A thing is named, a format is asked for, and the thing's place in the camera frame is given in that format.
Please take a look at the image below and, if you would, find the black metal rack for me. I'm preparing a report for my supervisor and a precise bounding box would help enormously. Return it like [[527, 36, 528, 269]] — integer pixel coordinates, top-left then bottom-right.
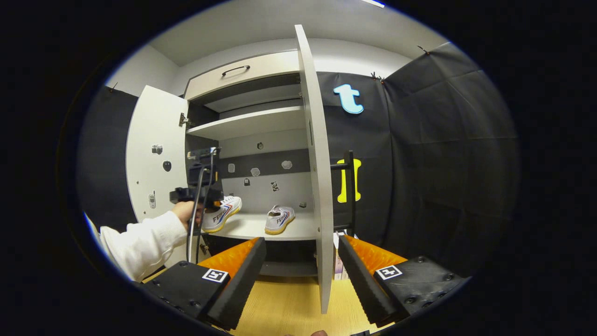
[[330, 150, 358, 234]]

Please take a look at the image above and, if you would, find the black backdrop cloth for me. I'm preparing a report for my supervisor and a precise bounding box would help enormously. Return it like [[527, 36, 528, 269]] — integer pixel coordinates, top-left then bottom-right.
[[324, 41, 521, 280], [76, 85, 140, 234]]

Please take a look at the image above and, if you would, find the white door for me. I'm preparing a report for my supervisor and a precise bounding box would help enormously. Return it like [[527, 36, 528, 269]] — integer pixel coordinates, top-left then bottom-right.
[[294, 24, 334, 315], [125, 85, 206, 270]]

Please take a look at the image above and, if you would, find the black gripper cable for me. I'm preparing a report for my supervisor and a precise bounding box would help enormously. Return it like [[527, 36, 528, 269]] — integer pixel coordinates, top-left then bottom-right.
[[186, 149, 217, 264]]

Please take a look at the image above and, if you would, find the white cabinet shelf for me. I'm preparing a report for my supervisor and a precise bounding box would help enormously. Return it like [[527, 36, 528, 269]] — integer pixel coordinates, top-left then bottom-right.
[[186, 106, 307, 141]]

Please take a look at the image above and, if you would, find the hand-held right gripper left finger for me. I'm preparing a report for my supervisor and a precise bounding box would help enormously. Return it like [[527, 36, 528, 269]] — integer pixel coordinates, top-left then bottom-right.
[[140, 237, 267, 331]]

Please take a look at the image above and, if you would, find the white pink box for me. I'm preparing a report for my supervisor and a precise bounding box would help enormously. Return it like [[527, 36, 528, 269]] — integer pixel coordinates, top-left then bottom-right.
[[333, 231, 348, 280]]

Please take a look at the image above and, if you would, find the white shoe cabinet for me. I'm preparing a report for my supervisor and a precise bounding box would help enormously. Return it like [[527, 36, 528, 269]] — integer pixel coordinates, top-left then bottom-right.
[[183, 49, 327, 278]]

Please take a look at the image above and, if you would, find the white canvas shoe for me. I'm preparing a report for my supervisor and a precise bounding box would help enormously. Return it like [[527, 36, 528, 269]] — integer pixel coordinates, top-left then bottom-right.
[[201, 196, 243, 233], [264, 204, 296, 235]]

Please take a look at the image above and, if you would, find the white cabinet drawer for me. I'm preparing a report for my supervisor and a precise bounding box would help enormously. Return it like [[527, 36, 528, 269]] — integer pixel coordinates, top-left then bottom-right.
[[184, 50, 301, 101]]

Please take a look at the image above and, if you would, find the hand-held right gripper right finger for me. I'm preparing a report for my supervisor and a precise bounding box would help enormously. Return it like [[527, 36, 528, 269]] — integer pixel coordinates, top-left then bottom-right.
[[337, 234, 469, 327]]

